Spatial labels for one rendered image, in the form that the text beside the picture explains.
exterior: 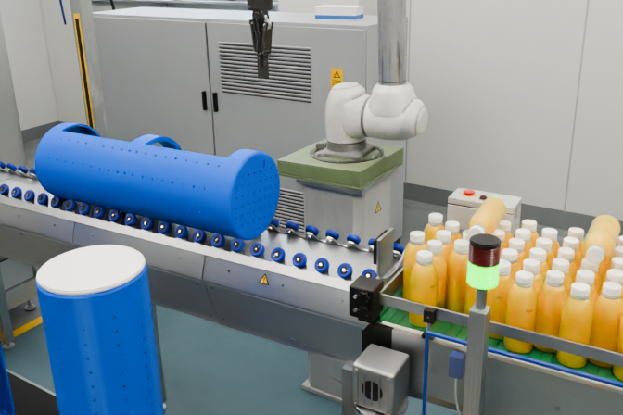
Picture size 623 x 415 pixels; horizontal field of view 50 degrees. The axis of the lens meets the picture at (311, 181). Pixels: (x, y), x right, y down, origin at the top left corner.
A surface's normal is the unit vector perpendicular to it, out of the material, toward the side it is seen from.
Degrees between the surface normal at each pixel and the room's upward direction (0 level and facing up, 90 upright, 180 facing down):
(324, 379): 90
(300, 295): 70
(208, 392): 0
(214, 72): 90
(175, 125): 90
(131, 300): 90
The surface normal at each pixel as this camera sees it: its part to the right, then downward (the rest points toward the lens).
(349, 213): -0.54, 0.29
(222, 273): -0.48, -0.04
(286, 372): -0.02, -0.94
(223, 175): -0.38, -0.41
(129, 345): 0.73, 0.21
